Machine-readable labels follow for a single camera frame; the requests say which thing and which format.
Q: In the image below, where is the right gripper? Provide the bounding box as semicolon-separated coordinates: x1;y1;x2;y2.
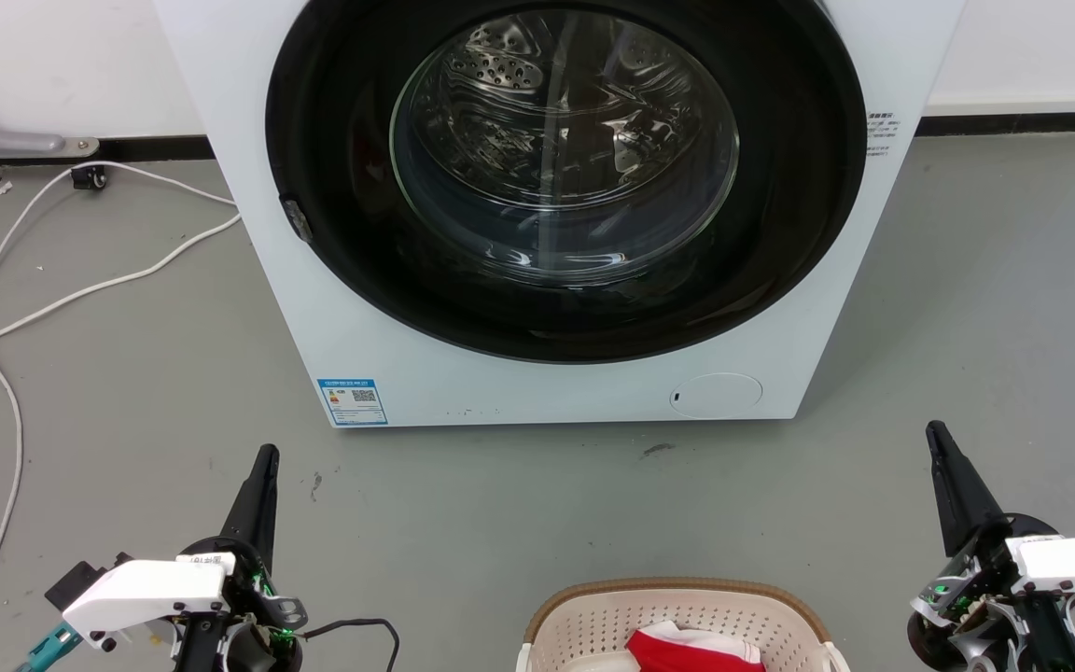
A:
907;420;1075;672

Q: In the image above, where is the steel washer drum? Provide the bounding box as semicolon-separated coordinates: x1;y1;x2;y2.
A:
392;11;740;283

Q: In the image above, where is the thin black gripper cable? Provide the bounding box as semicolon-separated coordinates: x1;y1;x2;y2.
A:
300;618;401;672

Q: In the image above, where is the white front-load washing machine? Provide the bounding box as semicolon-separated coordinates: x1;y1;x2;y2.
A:
153;0;966;428

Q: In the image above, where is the thick white floor cable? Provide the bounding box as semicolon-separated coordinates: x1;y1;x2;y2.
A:
0;215;242;360

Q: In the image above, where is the thin white floor cable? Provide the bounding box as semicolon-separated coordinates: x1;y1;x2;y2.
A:
0;161;238;659

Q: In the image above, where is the black round washer door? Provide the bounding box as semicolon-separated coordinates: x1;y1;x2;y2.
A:
265;0;867;363

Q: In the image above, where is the red and white garment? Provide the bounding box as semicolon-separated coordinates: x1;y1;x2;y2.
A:
626;621;767;672

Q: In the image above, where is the beige perforated laundry basket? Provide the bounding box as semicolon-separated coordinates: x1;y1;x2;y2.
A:
516;577;851;672

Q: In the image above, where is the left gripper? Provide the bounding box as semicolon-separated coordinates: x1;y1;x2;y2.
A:
172;444;308;672

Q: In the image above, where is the round white filter cover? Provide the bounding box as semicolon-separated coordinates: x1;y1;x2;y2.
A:
670;373;763;419

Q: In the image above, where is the teal cable connector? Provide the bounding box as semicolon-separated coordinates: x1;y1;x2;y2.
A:
17;623;83;672

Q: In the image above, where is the blue energy label sticker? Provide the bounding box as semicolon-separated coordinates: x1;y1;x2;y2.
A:
317;378;388;427

